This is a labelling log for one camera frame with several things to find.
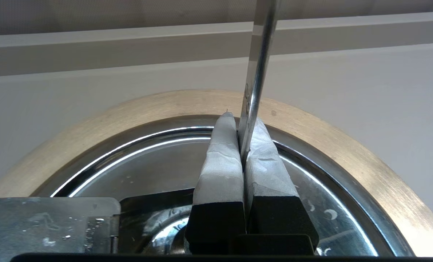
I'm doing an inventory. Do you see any steel soup pot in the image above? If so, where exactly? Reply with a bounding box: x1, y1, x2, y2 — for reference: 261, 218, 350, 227
118, 188, 195, 255

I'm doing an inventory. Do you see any brass counter ring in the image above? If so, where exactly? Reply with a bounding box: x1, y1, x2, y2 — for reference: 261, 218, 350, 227
0, 89, 433, 257

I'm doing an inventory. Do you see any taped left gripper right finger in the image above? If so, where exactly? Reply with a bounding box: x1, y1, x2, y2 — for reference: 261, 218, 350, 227
244, 117, 319, 255

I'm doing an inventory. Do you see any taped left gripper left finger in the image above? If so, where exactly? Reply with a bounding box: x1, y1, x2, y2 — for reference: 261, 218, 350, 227
184, 112, 246, 255

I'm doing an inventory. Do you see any hinged steel pot lid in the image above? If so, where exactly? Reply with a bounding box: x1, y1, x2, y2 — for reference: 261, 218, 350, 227
0, 115, 417, 257

